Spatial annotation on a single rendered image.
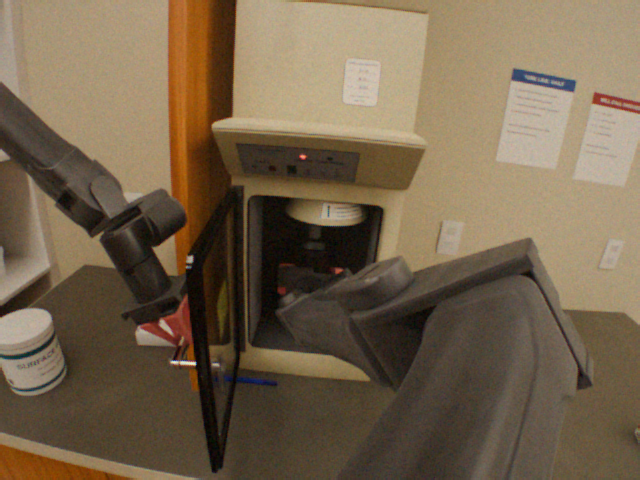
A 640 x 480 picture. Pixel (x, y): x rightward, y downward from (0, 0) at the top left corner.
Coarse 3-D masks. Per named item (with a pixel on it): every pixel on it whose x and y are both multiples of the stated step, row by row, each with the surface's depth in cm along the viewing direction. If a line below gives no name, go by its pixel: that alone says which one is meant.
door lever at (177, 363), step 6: (180, 342) 52; (186, 342) 52; (180, 348) 51; (186, 348) 51; (174, 354) 49; (180, 354) 49; (168, 360) 48; (174, 360) 48; (180, 360) 49; (186, 360) 49; (192, 360) 49; (168, 366) 48; (174, 366) 48; (180, 366) 48; (186, 366) 48; (192, 366) 48
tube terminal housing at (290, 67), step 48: (240, 0) 55; (240, 48) 58; (288, 48) 58; (336, 48) 57; (384, 48) 57; (240, 96) 61; (288, 96) 61; (336, 96) 60; (384, 96) 60; (288, 192) 67; (336, 192) 67; (384, 192) 66; (384, 240) 70
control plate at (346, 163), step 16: (240, 144) 55; (240, 160) 59; (256, 160) 59; (272, 160) 59; (288, 160) 58; (304, 160) 58; (320, 160) 57; (336, 160) 57; (352, 160) 57; (288, 176) 63; (304, 176) 62; (320, 176) 62; (336, 176) 61; (352, 176) 61
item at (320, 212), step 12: (288, 204) 76; (300, 204) 73; (312, 204) 71; (324, 204) 71; (336, 204) 71; (348, 204) 72; (360, 204) 75; (300, 216) 72; (312, 216) 71; (324, 216) 71; (336, 216) 71; (348, 216) 72; (360, 216) 74
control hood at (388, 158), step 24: (240, 120) 57; (264, 120) 59; (288, 120) 62; (264, 144) 55; (288, 144) 54; (312, 144) 54; (336, 144) 53; (360, 144) 53; (384, 144) 52; (408, 144) 52; (240, 168) 62; (360, 168) 59; (384, 168) 58; (408, 168) 57
